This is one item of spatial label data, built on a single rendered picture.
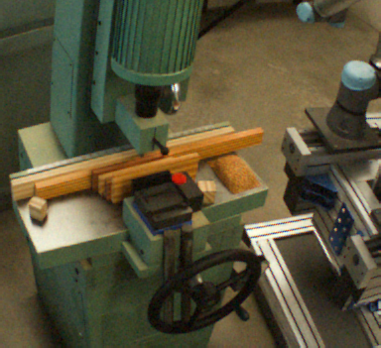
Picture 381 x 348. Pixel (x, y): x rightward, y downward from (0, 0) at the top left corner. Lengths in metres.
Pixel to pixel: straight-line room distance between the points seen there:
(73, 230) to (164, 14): 0.51
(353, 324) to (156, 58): 1.34
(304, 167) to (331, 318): 0.62
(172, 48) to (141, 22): 0.09
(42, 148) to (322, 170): 0.88
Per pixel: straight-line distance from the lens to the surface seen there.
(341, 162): 1.96
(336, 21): 2.05
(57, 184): 1.38
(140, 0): 1.15
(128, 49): 1.21
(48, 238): 1.31
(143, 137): 1.34
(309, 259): 2.33
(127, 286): 1.49
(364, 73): 1.84
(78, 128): 1.55
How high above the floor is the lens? 1.86
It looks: 39 degrees down
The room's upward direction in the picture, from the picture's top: 9 degrees clockwise
